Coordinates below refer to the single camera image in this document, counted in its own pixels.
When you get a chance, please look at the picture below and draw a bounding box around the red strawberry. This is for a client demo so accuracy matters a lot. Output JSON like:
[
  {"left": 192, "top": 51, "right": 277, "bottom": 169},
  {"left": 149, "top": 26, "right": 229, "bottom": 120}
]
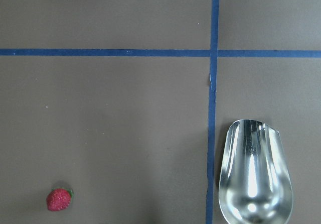
[{"left": 46, "top": 188, "right": 74, "bottom": 211}]

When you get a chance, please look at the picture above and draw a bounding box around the silver metal scoop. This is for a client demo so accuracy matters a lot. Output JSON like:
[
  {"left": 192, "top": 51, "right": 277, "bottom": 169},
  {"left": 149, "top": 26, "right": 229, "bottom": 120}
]
[{"left": 218, "top": 120, "right": 294, "bottom": 223}]

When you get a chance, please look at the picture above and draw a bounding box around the blue tape horizontal upper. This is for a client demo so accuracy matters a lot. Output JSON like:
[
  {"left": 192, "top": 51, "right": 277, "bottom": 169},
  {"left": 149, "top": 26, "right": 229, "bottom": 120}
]
[{"left": 1, "top": 48, "right": 320, "bottom": 58}]

